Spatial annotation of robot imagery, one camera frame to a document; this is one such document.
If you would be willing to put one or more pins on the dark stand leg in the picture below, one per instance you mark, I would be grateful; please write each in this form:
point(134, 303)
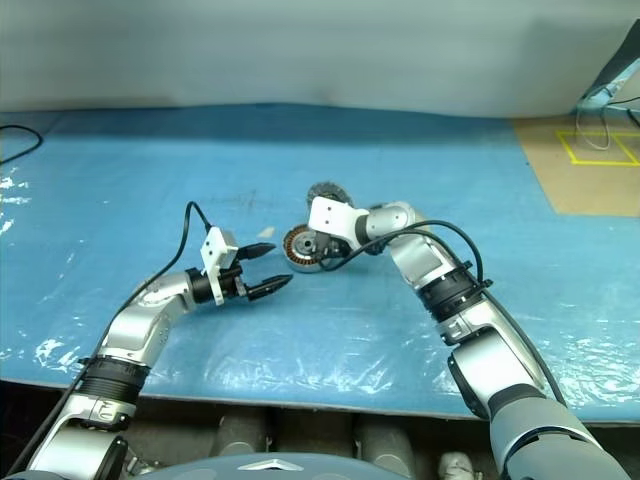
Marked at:
point(617, 60)

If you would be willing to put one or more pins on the motor stator with copper windings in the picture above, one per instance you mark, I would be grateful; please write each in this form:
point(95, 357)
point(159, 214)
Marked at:
point(295, 250)

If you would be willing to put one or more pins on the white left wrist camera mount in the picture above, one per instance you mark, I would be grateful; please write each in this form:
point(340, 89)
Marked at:
point(215, 247)

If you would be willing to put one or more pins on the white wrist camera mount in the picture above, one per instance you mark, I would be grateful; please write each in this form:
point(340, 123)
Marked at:
point(330, 215)
point(215, 247)

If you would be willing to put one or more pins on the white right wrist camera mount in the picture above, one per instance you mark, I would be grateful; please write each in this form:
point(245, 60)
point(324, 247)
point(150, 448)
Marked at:
point(330, 215)

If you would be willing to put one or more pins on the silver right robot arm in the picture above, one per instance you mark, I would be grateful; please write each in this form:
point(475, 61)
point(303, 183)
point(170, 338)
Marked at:
point(420, 260)

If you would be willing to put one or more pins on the yellow tape square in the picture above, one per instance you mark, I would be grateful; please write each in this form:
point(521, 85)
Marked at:
point(600, 162)

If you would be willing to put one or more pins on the blue plastic table sheet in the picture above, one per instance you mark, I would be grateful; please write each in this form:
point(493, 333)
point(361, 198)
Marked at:
point(320, 340)

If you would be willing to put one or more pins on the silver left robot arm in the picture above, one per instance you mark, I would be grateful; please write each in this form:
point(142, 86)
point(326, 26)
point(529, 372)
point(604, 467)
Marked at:
point(135, 325)

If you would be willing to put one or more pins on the grey rounded cylinder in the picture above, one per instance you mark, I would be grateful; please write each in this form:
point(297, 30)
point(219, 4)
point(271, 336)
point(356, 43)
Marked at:
point(385, 445)
point(242, 435)

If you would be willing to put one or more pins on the grey robot torso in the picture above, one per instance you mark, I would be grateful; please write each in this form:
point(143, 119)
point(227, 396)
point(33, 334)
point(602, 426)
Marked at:
point(275, 472)

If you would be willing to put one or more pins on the brown board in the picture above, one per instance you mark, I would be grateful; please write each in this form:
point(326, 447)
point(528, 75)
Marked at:
point(595, 190)

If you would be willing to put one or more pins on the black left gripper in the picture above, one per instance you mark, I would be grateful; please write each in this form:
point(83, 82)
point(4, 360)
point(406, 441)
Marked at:
point(233, 285)

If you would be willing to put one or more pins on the white rounded lump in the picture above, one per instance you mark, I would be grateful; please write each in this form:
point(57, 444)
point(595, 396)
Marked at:
point(456, 465)

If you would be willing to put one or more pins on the round finned motor end cover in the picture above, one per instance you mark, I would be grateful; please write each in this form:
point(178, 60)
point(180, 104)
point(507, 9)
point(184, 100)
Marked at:
point(330, 190)

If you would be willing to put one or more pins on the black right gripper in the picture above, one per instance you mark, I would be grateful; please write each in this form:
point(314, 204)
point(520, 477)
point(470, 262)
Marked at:
point(337, 249)

